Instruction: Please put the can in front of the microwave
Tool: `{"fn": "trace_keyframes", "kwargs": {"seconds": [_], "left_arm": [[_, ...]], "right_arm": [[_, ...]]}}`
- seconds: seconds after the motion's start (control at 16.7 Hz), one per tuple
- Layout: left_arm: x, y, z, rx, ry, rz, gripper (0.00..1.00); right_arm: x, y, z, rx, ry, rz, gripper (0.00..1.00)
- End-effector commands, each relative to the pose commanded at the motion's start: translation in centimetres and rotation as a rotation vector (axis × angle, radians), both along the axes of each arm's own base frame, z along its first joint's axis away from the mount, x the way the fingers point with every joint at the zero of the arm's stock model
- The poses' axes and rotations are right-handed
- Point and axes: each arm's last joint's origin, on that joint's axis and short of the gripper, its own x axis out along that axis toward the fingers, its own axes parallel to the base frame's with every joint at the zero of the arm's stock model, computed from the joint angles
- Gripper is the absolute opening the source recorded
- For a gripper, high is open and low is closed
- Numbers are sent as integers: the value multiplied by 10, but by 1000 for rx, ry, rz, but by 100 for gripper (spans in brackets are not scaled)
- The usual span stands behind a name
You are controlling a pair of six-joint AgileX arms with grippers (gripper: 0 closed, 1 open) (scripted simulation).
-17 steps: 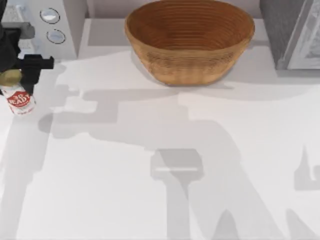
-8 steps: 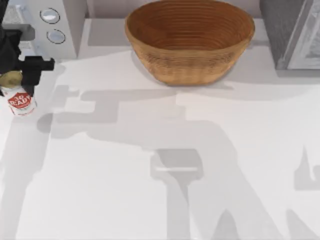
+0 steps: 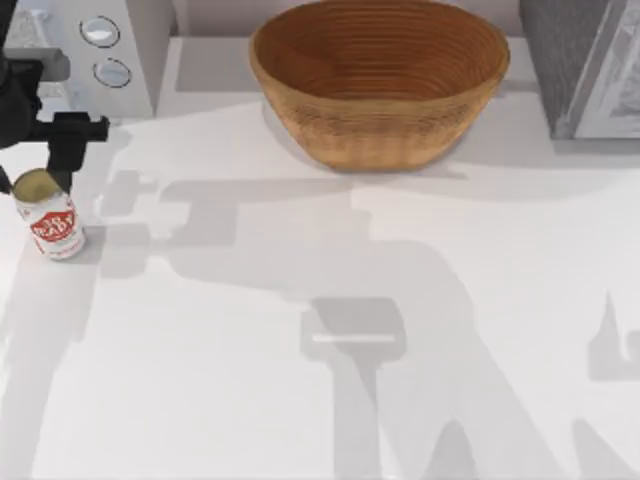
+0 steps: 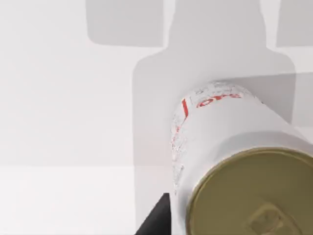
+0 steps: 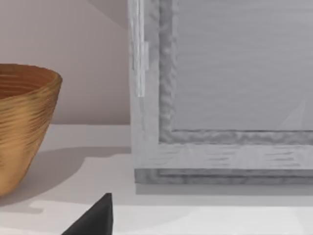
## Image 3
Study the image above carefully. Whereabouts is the red and white can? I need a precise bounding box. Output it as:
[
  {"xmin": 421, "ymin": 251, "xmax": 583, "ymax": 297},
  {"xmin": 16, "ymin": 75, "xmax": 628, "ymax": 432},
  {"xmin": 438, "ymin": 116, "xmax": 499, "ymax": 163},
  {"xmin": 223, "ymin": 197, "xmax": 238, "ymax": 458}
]
[{"xmin": 10, "ymin": 168, "xmax": 87, "ymax": 263}]

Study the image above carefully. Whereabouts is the round microwave knob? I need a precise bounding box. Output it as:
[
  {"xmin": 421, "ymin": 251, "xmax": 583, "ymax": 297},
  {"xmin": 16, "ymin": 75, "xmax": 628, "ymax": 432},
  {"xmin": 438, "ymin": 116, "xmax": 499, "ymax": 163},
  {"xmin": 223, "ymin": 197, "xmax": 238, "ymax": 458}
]
[
  {"xmin": 79, "ymin": 15, "xmax": 122, "ymax": 49},
  {"xmin": 92, "ymin": 56, "xmax": 134, "ymax": 89}
]

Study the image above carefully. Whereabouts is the pale microwave oven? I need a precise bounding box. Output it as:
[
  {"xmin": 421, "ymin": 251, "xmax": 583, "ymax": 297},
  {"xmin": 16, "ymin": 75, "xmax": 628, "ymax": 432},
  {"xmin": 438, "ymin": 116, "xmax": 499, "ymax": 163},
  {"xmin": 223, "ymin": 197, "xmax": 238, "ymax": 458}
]
[{"xmin": 0, "ymin": 0, "xmax": 177, "ymax": 120}]

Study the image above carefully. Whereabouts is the brown woven basket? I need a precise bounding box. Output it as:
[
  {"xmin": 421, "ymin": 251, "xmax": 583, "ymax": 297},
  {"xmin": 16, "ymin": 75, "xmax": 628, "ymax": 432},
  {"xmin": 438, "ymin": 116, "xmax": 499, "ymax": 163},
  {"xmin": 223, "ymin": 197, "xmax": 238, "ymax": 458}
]
[{"xmin": 248, "ymin": 0, "xmax": 512, "ymax": 174}]

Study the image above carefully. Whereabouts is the grey cabinet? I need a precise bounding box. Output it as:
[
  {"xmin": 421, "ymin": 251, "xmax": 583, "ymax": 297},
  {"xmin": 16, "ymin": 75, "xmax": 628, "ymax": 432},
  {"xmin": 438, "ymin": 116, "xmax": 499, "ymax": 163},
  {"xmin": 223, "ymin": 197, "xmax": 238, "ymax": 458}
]
[{"xmin": 518, "ymin": 0, "xmax": 640, "ymax": 142}]

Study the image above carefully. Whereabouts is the pale grey rounded camera box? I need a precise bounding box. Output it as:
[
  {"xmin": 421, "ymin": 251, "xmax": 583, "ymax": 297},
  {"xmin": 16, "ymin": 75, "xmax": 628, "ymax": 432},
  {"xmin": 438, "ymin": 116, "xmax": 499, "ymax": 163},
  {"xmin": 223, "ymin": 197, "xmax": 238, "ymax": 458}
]
[{"xmin": 2, "ymin": 47, "xmax": 72, "ymax": 84}]

